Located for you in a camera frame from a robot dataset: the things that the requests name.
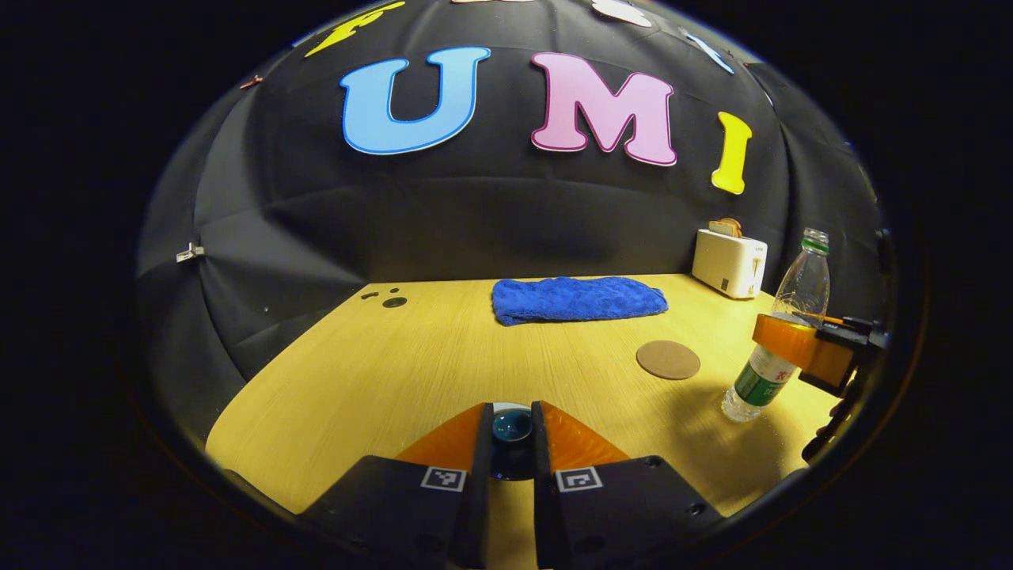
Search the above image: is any white toaster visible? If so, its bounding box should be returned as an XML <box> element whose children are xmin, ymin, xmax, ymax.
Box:
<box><xmin>692</xmin><ymin>228</ymin><xmax>768</xmax><ymax>300</ymax></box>

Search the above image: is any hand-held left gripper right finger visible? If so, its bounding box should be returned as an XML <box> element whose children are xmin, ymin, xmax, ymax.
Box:
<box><xmin>530</xmin><ymin>400</ymin><xmax>726</xmax><ymax>570</ymax></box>

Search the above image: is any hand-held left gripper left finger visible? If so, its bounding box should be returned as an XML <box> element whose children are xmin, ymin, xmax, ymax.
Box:
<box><xmin>305</xmin><ymin>402</ymin><xmax>496</xmax><ymax>570</ymax></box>

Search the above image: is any blue towel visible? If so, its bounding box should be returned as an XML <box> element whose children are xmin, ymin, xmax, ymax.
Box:
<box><xmin>491</xmin><ymin>275</ymin><xmax>670</xmax><ymax>327</ymax></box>

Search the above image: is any round brown coaster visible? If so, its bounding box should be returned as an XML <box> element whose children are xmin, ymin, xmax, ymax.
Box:
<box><xmin>635</xmin><ymin>340</ymin><xmax>702</xmax><ymax>382</ymax></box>

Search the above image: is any clear plastic water bottle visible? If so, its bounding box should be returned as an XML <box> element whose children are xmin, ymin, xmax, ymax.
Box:
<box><xmin>721</xmin><ymin>228</ymin><xmax>832</xmax><ymax>424</ymax></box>

